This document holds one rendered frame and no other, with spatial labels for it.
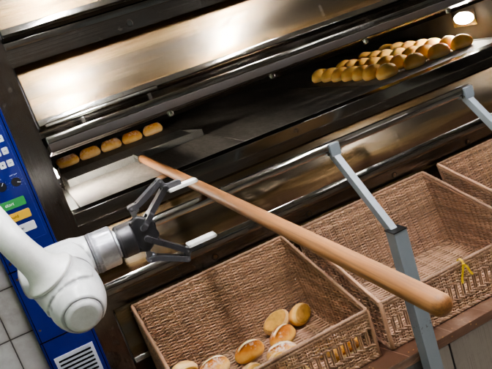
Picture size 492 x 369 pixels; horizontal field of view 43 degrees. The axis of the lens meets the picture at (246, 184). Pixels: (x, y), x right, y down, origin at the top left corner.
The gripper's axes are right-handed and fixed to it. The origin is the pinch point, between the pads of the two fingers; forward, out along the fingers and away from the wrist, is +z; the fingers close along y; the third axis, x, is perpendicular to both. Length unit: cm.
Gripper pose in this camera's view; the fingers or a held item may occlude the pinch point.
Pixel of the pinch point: (200, 208)
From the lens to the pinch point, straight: 142.6
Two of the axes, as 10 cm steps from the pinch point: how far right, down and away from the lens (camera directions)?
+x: 3.6, 1.3, -9.2
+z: 8.8, -3.7, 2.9
